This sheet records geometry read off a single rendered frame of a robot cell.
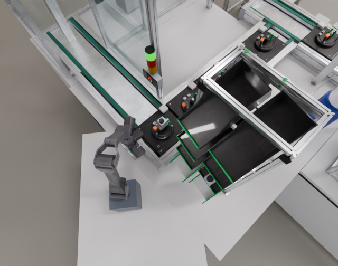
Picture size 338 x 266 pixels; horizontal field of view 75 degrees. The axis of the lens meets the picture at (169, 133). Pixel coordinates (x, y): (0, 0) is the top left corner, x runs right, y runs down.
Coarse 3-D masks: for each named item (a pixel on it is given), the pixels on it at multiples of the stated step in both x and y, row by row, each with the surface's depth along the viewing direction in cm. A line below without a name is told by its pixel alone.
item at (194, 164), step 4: (180, 144) 106; (176, 148) 106; (180, 148) 108; (184, 148) 107; (180, 152) 107; (184, 152) 107; (208, 152) 102; (184, 156) 106; (188, 156) 106; (204, 156) 103; (208, 156) 99; (184, 160) 104; (188, 160) 106; (192, 160) 105; (200, 160) 103; (188, 164) 104; (192, 164) 105; (196, 164) 104; (192, 168) 102
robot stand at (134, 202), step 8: (128, 184) 115; (136, 184) 118; (136, 192) 115; (112, 200) 112; (128, 200) 112; (136, 200) 112; (112, 208) 111; (120, 208) 111; (128, 208) 117; (136, 208) 124
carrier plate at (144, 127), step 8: (160, 112) 141; (168, 112) 140; (152, 120) 139; (176, 120) 138; (144, 128) 137; (176, 128) 136; (144, 136) 135; (152, 136) 135; (152, 144) 133; (160, 144) 133; (168, 144) 132; (160, 152) 131
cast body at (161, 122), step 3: (162, 117) 126; (159, 120) 125; (162, 120) 125; (165, 120) 126; (168, 120) 132; (156, 123) 128; (159, 123) 125; (162, 123) 125; (165, 123) 127; (159, 126) 128; (162, 126) 126; (165, 126) 130; (159, 129) 128; (162, 129) 130
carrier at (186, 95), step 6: (192, 84) 146; (186, 90) 146; (192, 90) 146; (180, 96) 145; (186, 96) 142; (192, 96) 142; (168, 102) 143; (174, 102) 143; (180, 102) 143; (192, 102) 137; (174, 108) 141; (180, 108) 141; (186, 108) 138; (180, 114) 140
